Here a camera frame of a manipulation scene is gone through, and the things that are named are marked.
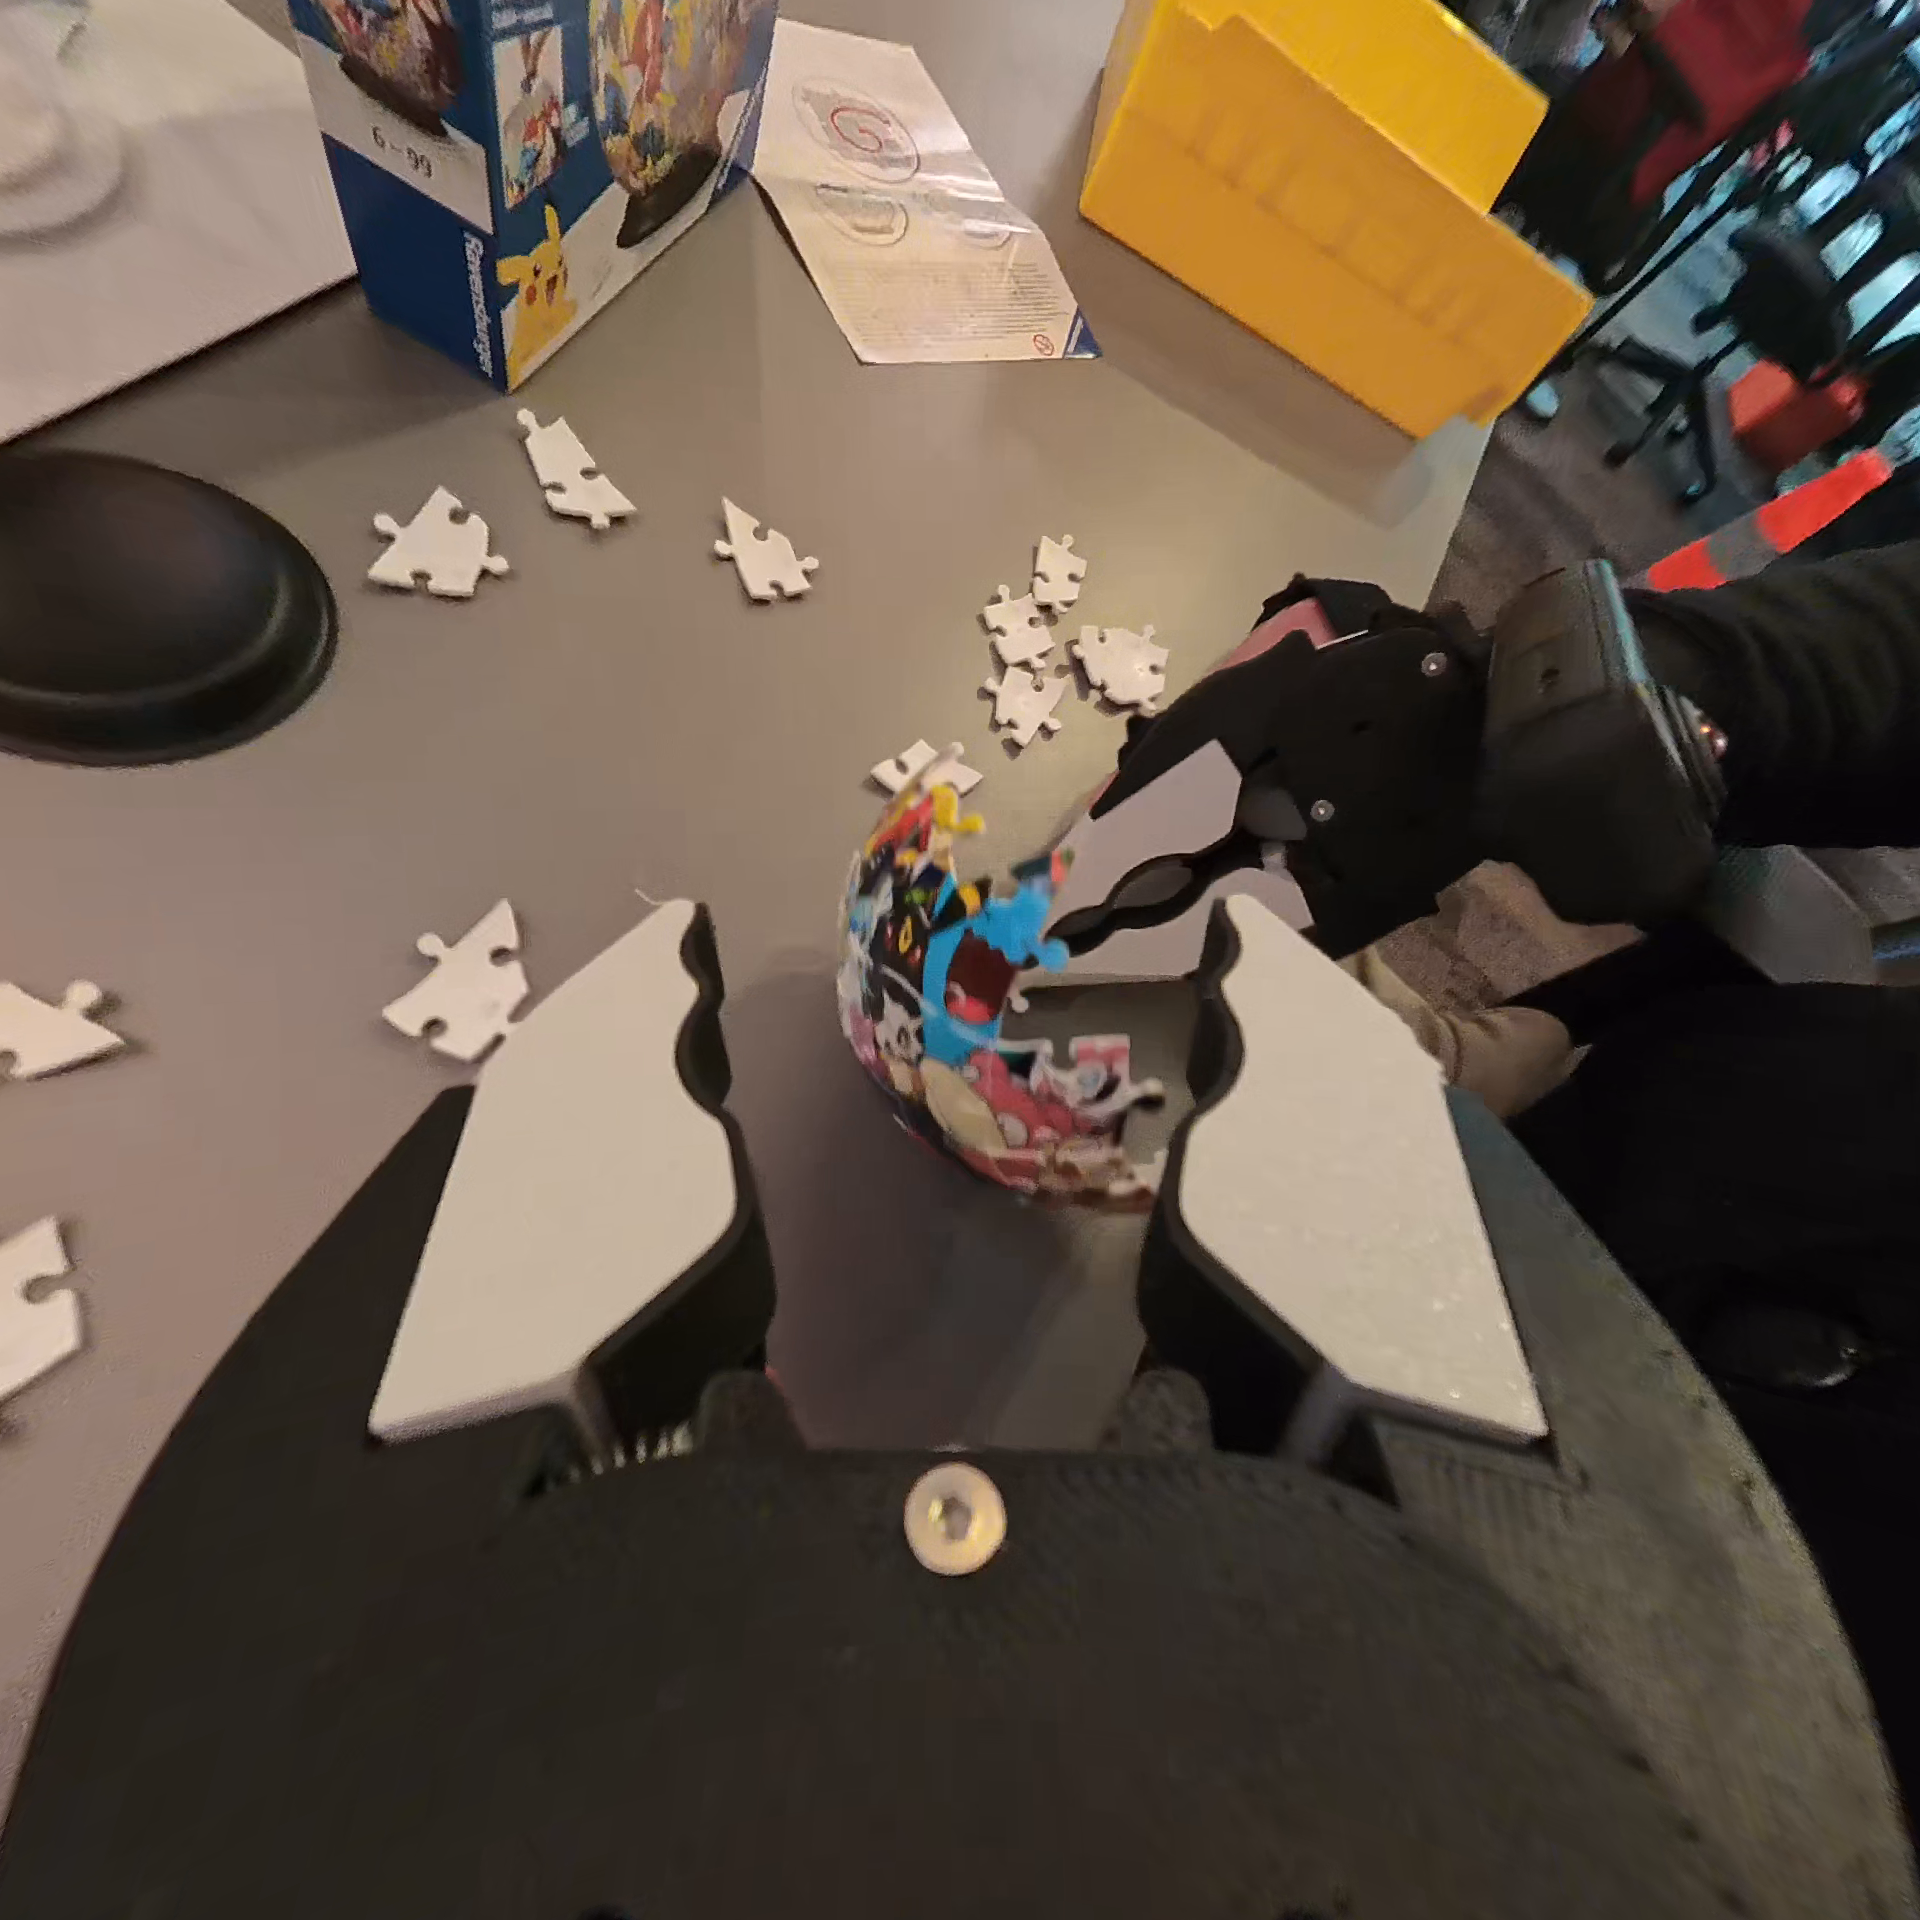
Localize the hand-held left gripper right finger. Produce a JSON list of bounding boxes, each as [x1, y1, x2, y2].
[[1137, 895, 1553, 1468]]

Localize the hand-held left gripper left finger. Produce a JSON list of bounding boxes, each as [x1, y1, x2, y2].
[[368, 900, 777, 1451]]

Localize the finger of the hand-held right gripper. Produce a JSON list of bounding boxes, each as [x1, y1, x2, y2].
[[1071, 743, 1250, 909], [1043, 843, 1311, 964]]

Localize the assembled white puzzle ball section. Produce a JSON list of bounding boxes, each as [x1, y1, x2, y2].
[[834, 743, 1169, 1209]]

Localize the person's right forearm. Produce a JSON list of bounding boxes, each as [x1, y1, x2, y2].
[[1628, 539, 1920, 852]]

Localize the scattered loose puzzle pieces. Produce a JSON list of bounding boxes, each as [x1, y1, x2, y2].
[[0, 533, 1176, 1407]]

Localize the white puzzle piece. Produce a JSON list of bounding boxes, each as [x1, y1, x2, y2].
[[371, 482, 513, 602], [516, 407, 640, 534], [711, 497, 823, 605]]

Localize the blue puzzle box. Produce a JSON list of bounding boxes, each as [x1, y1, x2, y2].
[[287, 0, 781, 395]]

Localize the person's right hand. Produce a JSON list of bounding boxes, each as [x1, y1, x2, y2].
[[1218, 587, 1337, 681]]

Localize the person's black top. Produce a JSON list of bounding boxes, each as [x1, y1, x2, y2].
[[1506, 900, 1920, 1920]]

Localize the red bag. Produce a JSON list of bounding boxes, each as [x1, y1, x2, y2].
[[1641, 449, 1898, 596]]

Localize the yellow plastic bin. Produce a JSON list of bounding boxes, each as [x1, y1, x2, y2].
[[1080, 0, 1596, 442]]

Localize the black office chair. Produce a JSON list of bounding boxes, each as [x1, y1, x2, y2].
[[1522, 194, 1920, 507]]

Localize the paper instruction leaflet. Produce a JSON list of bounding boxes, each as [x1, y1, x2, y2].
[[749, 36, 1105, 366]]

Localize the white flat rounded object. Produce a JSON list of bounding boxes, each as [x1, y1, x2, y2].
[[0, 0, 362, 449]]

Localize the clear plastic display stand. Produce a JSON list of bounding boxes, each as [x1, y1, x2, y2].
[[0, 0, 135, 245]]

